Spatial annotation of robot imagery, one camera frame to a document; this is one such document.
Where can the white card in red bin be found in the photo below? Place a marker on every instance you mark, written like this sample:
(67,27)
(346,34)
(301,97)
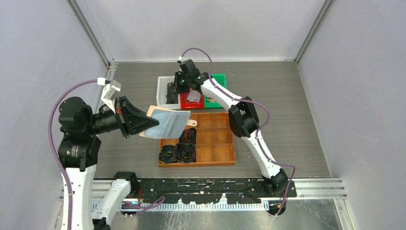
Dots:
(194,96)

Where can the wooden compartment tray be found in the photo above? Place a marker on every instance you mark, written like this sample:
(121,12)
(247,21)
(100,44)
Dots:
(214,143)

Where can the aluminium front rail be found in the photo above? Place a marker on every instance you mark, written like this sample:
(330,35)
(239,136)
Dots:
(317,189)

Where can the red plastic bin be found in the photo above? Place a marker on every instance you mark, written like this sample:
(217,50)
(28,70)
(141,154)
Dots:
(186,104)

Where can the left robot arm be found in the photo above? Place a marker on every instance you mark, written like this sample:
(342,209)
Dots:
(78,155)

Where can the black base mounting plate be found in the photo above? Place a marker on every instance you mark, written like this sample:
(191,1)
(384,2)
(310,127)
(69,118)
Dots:
(207,190)

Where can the white plastic bin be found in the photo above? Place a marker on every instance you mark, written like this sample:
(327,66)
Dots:
(161,98)

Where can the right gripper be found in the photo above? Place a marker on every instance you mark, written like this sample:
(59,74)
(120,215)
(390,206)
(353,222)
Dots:
(178,75)

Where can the large rolled black belt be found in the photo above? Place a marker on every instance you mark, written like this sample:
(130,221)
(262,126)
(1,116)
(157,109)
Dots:
(185,152)

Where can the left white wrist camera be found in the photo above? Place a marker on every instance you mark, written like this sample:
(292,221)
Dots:
(109,92)

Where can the rolled belt bottom left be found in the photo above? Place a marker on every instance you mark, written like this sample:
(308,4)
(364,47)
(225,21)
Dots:
(167,154)

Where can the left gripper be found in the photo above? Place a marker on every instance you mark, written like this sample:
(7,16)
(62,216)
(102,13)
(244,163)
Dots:
(131,119)

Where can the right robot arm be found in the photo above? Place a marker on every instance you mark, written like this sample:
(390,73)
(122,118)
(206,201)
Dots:
(243,120)

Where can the rolled black belt middle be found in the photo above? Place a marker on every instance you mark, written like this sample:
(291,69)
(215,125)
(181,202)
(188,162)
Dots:
(188,136)

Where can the green plastic bin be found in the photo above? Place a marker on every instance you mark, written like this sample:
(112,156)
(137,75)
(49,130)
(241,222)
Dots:
(210,103)

